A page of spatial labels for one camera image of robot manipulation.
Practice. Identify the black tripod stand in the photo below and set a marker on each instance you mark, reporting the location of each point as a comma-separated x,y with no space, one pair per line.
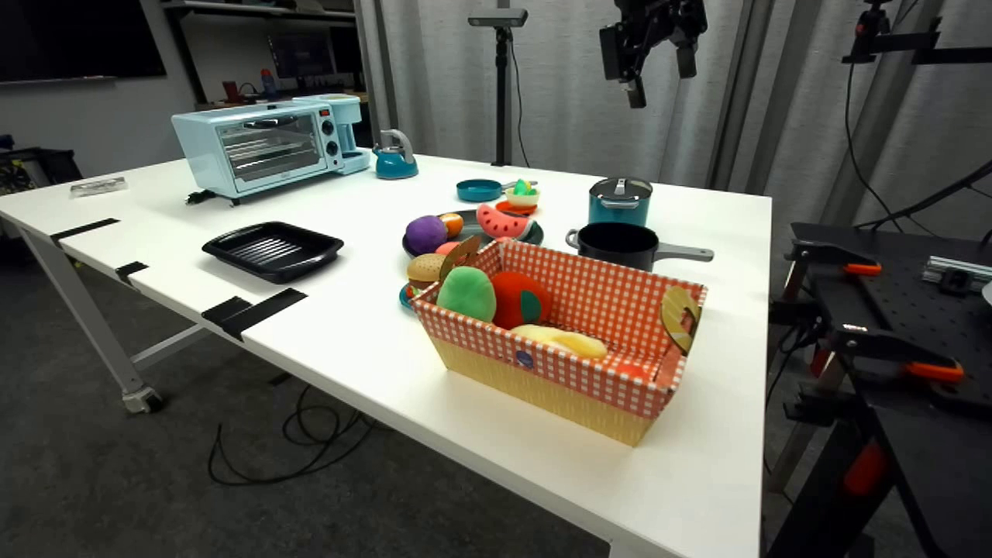
501,81

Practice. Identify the blue pot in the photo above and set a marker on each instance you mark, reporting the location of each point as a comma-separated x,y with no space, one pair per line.
620,216

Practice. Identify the green plush pear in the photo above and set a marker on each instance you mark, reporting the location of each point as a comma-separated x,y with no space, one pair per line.
465,295

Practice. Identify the small blue plate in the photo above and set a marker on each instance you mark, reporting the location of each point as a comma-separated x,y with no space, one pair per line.
407,298

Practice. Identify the black overhead camera rig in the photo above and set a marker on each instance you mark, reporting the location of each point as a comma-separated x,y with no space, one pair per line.
901,44

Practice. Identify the black baking tray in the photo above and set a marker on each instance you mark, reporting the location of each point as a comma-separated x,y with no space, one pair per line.
272,249

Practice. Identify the black chair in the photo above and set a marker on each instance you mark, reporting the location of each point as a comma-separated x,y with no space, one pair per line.
34,167

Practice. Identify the light blue toaster oven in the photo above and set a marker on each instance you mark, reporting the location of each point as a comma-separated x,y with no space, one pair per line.
267,143

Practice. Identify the dark shelf unit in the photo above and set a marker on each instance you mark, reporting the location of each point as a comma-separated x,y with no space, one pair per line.
258,41

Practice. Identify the black wall monitor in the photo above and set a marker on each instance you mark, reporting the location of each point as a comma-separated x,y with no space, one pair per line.
71,34

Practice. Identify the brown plush toy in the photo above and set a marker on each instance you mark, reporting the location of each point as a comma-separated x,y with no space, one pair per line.
459,256

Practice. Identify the grey curtain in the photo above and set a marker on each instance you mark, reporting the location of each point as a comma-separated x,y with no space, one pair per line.
763,125

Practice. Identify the grey plate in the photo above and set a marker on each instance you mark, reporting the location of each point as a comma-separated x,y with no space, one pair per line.
468,233

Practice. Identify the red checkered cardboard basket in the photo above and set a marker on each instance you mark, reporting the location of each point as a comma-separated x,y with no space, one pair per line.
560,382

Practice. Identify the teal kettle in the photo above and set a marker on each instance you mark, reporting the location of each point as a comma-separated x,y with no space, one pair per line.
395,159

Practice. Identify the orange round plush toy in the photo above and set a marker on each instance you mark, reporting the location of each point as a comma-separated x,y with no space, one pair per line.
453,226

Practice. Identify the short black tape strip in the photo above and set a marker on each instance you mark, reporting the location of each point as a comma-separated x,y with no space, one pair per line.
130,270

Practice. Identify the plush watermelon slice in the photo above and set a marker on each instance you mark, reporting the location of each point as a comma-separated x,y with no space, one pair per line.
503,222

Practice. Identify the white table leg with caster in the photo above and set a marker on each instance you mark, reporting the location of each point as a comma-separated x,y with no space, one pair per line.
88,320

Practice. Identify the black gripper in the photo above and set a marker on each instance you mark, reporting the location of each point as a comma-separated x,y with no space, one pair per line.
661,20

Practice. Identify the blue round dish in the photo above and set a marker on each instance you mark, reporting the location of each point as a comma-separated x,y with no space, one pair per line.
477,191

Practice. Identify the black side table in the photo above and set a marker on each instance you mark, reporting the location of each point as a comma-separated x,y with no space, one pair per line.
930,435

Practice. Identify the red bowl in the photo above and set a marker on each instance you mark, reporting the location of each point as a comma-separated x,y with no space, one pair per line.
514,208

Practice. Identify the red plush apple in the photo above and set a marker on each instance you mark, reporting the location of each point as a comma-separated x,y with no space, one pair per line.
514,298

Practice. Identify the orange plush tomato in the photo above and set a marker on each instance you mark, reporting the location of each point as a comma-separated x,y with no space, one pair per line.
630,371

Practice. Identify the wide black tape strip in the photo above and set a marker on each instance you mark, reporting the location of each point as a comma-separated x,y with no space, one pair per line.
251,312

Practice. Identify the purple plush eggplant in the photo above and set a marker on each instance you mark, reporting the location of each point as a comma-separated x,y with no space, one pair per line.
423,233

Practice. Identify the grey device box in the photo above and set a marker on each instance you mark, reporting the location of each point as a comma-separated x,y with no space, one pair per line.
955,270

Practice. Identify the long black tape strip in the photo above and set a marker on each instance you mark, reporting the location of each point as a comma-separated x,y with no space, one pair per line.
81,228

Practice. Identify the yellow plush banana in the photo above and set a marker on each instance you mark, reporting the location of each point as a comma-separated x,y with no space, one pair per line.
562,342

